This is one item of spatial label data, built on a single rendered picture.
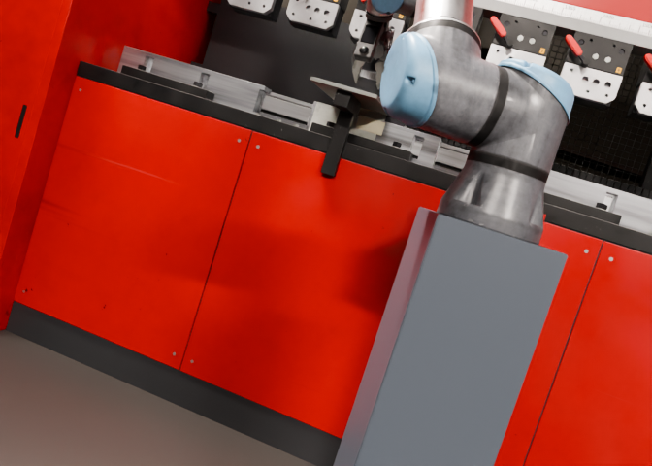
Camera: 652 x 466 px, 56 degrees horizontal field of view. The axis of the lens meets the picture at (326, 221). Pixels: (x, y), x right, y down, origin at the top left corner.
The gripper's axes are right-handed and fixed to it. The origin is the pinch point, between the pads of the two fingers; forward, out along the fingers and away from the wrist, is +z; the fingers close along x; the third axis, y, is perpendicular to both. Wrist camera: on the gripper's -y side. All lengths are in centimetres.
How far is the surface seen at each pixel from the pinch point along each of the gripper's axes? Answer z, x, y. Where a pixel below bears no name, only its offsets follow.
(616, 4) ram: -25, -56, 30
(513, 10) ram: -19.3, -31.3, 24.7
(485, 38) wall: 89, -10, 241
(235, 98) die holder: 15.4, 39.7, -3.1
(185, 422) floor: 73, 17, -76
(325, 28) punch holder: -6.1, 18.3, 13.0
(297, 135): 12.1, 13.4, -15.9
